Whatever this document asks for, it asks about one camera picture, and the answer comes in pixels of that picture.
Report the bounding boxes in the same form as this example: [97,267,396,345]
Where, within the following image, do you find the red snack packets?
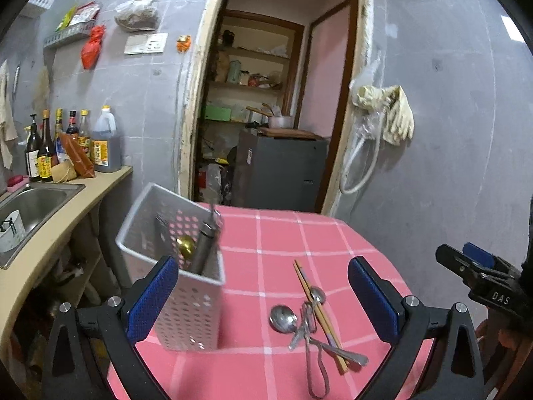
[69,2,102,26]

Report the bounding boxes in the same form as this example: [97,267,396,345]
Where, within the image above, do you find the crumpled cream rubber glove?
[357,85,393,110]

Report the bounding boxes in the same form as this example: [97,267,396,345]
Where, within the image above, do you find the white perforated utensil holder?
[115,182,227,351]

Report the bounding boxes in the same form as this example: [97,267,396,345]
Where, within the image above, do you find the grey wall shelf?
[44,23,95,49]

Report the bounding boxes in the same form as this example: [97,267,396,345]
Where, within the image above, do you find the wooden chopstick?
[293,259,347,374]
[296,259,349,371]

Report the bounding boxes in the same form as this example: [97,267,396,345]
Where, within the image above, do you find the metal pot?
[246,105,294,130]

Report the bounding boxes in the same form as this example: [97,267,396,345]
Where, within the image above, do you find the beige kitchen counter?
[0,166,134,357]

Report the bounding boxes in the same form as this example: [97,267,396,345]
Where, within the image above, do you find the small tan hanging cloth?
[35,67,51,110]

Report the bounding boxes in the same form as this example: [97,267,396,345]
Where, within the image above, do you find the green snack packet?
[56,6,78,32]

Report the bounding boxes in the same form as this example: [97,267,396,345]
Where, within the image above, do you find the clear bag of dried goods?
[114,0,160,33]

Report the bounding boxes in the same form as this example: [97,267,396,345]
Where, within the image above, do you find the steel wire loop utensil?
[305,329,330,399]

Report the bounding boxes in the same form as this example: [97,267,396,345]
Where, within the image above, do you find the white hose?
[339,130,382,195]

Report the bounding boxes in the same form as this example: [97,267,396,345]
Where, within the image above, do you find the steel sink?
[0,181,86,270]

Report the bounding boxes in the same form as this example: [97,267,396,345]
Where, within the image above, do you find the white wall switch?
[124,34,147,55]

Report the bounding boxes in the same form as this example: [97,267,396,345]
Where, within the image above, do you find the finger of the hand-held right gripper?
[462,241,522,276]
[435,244,501,287]

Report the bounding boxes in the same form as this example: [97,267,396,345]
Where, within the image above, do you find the hanging cream rubber glove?
[382,85,415,146]

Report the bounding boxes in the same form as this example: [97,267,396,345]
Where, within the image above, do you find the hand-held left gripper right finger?
[347,256,486,400]

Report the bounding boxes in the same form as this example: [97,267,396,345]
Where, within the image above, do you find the wooden door frame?
[177,0,374,218]

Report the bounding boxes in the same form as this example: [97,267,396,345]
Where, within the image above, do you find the green box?
[204,105,232,123]

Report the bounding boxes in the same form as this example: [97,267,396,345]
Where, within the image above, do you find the white wall socket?
[144,33,169,54]

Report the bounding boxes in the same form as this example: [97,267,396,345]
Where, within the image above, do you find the white cup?
[0,210,26,253]

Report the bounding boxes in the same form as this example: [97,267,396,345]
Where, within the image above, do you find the white wall basket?
[26,0,55,18]

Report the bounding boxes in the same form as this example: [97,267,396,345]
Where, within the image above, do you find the clear wall plastic bag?
[349,53,386,143]

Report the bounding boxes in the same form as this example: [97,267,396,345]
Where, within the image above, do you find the dark pump bottle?
[24,114,43,182]

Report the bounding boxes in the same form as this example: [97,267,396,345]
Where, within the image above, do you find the red plastic bag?
[81,25,106,71]

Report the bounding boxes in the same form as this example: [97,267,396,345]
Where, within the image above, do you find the beige dish cloth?
[0,60,20,170]

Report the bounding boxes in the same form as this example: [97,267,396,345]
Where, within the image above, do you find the grey cabinet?
[231,129,330,213]

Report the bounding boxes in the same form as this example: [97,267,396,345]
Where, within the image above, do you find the yellow label sauce bottle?
[37,109,59,183]

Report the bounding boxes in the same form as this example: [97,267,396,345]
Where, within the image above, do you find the wooden shelf unit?
[200,10,305,168]

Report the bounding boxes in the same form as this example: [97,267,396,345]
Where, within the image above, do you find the pink plaid tablecloth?
[106,202,434,400]

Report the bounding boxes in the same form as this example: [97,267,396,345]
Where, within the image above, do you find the clear yellow cap bottle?
[78,109,93,160]

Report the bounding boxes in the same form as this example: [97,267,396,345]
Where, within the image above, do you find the person's right hand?
[475,319,533,388]

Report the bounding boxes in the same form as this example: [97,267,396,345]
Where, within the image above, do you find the brass spoon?
[177,235,198,270]

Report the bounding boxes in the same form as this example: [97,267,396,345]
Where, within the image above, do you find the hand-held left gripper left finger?
[42,255,181,400]

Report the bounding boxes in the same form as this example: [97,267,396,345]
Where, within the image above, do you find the large steel spoon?
[270,304,306,351]

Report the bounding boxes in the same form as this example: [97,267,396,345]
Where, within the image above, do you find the small steel spoon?
[310,287,334,326]

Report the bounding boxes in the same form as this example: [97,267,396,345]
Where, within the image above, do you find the wooden cutting board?
[255,127,324,141]

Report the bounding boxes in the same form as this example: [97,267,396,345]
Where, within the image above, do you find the large soy sauce jug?
[91,105,123,174]

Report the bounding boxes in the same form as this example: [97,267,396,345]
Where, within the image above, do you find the orange snack packet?
[58,133,97,179]

